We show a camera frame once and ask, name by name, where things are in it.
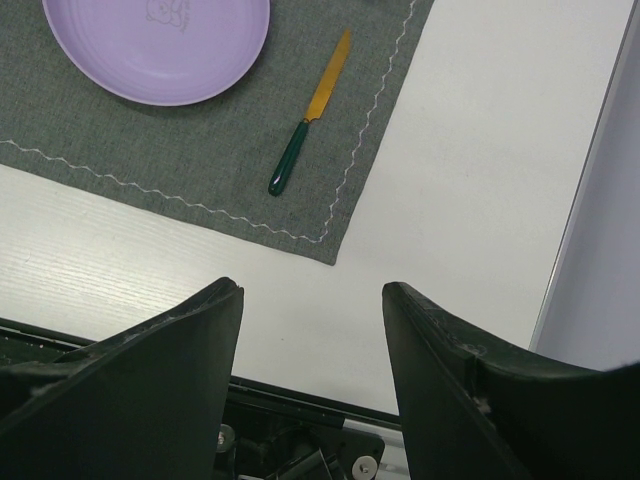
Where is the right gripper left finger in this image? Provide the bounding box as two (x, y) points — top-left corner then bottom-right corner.
(1, 278), (244, 479)

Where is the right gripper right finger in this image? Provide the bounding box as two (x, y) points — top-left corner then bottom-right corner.
(382, 282), (639, 479)

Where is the grey cloth napkin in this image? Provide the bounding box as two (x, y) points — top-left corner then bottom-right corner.
(1, 1), (432, 265)

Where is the green handled knife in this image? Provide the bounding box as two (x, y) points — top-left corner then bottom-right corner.
(267, 29), (351, 197)

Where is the purple plate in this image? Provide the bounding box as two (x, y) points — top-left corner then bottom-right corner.
(42, 1), (271, 107)

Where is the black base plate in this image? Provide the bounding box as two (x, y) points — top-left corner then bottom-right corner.
(0, 319), (409, 480)

